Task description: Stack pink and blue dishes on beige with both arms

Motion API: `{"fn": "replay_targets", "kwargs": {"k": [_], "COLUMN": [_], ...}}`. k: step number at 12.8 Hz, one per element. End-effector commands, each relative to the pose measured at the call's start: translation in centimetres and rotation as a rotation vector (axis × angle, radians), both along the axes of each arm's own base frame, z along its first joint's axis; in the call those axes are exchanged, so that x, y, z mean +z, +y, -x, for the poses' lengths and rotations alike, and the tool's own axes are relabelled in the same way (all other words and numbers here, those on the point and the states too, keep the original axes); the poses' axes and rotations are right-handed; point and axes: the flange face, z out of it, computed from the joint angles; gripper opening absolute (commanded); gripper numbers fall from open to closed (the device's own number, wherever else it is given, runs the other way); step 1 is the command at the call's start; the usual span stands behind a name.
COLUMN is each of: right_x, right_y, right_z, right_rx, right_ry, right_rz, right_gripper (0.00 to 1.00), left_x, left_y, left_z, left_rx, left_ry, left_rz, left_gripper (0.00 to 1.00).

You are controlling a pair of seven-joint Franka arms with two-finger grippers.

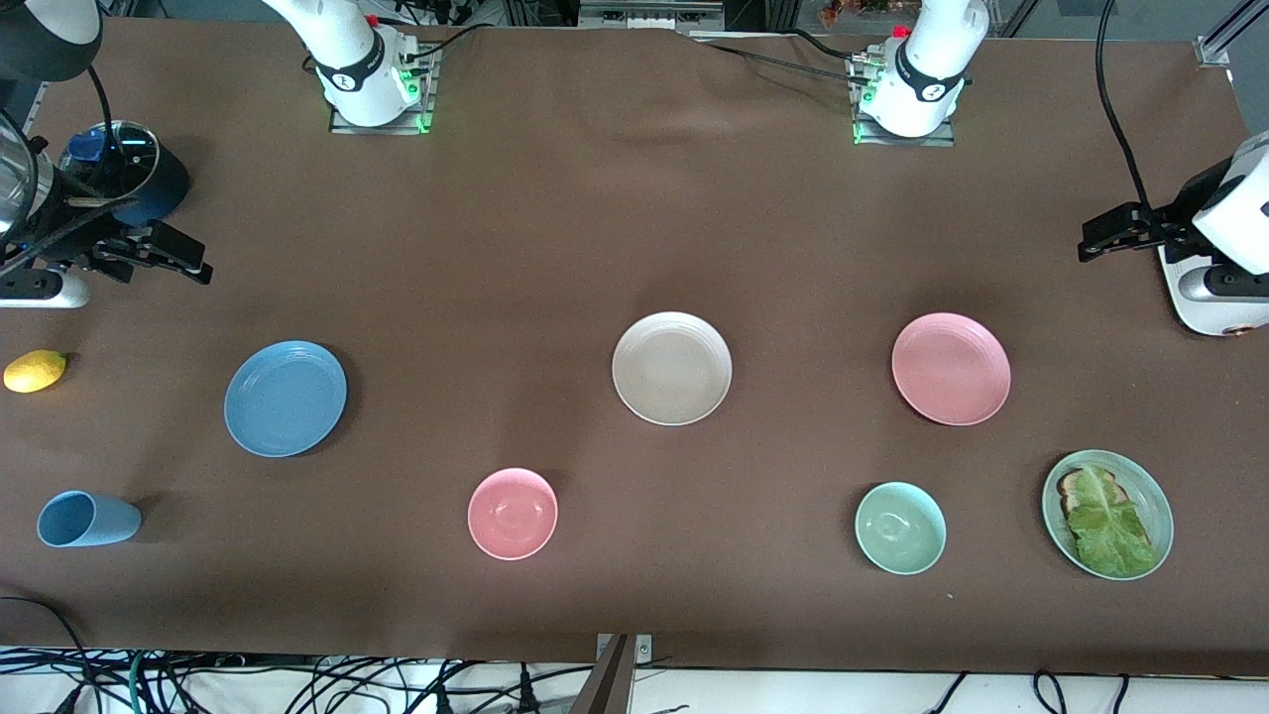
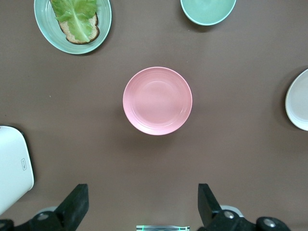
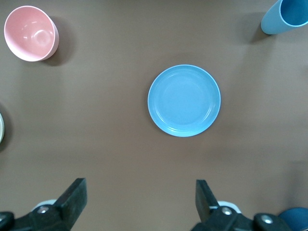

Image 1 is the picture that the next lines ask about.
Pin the dark slanted post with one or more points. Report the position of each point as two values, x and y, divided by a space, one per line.
607 684

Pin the pink bowl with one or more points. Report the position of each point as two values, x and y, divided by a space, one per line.
513 514

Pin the blue cup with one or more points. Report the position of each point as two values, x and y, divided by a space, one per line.
87 519

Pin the small metal bracket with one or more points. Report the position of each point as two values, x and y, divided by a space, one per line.
642 650

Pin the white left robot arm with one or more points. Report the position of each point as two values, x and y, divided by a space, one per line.
927 69

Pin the aluminium corner profile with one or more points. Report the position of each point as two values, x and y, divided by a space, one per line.
1214 50

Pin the red orange flower bunch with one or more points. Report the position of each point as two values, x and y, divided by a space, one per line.
858 10

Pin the beige plate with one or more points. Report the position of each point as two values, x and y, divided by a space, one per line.
672 368

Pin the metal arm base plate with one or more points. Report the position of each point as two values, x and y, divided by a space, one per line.
342 124
942 139

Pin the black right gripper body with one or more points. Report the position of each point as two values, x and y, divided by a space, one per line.
71 241

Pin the green plate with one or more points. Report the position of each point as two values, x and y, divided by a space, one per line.
1155 496

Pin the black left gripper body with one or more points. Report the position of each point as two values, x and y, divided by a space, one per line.
1176 219

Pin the glass pot lid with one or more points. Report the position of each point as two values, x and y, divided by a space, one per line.
134 164

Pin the dark blue pot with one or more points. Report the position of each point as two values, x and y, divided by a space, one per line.
167 183

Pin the blue plate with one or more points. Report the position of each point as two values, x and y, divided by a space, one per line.
286 399

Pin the toasted bread slice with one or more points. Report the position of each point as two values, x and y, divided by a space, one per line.
1069 486

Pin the green bowl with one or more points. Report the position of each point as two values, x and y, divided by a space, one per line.
900 528

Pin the white toaster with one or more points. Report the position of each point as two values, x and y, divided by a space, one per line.
1205 317

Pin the green lettuce leaf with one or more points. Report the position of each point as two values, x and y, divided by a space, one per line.
1105 526

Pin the yellow lemon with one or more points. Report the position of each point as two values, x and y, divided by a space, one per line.
35 371

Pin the pink plate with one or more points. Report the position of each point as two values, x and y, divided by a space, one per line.
951 368

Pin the brown table cloth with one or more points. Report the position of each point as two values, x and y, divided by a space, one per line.
595 198

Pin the aluminium frame bar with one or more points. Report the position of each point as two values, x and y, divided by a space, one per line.
649 18

